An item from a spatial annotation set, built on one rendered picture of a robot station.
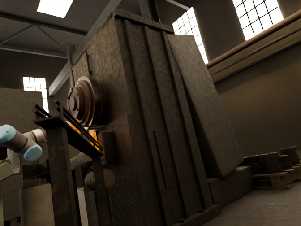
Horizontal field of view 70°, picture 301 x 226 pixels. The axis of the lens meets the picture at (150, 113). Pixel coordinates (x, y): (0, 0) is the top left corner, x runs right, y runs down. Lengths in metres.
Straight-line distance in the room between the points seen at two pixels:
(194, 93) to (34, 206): 1.60
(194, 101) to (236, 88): 5.77
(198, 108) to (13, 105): 3.42
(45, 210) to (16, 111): 3.61
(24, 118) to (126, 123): 3.20
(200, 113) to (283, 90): 5.31
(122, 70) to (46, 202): 1.06
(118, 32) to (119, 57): 0.20
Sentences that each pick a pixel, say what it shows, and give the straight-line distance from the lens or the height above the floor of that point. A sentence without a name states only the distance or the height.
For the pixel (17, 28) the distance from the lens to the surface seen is 12.35.
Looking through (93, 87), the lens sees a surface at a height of 1.17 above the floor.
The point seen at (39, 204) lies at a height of 0.44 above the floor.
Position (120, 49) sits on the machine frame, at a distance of 1.77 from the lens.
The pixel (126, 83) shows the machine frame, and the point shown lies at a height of 1.12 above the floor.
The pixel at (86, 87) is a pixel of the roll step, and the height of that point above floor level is 1.20.
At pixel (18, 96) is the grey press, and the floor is 2.14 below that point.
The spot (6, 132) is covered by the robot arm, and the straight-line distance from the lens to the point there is 1.25.
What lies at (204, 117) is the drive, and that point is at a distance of 2.11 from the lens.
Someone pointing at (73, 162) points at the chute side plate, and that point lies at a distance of 2.22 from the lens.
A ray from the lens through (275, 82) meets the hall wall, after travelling 7.33.
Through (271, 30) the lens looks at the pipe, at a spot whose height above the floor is 3.17.
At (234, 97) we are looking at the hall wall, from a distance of 7.82.
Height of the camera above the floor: 0.52
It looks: 12 degrees up
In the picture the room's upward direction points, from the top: 12 degrees counter-clockwise
